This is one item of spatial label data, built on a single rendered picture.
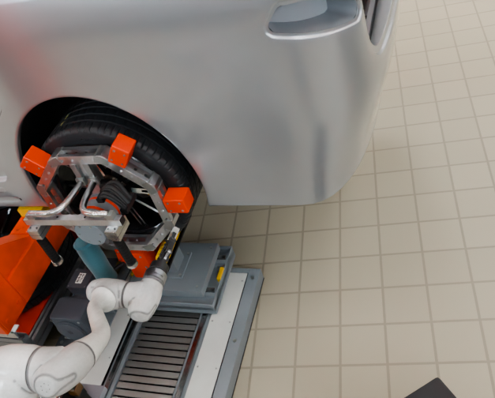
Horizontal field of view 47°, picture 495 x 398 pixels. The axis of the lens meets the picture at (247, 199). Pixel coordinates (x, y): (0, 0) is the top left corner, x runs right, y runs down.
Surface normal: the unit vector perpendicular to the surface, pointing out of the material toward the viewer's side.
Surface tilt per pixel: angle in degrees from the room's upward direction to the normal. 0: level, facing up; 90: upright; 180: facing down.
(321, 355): 0
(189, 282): 0
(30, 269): 90
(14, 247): 90
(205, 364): 0
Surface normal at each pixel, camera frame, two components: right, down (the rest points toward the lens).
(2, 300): 0.94, -0.01
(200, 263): -0.25, -0.70
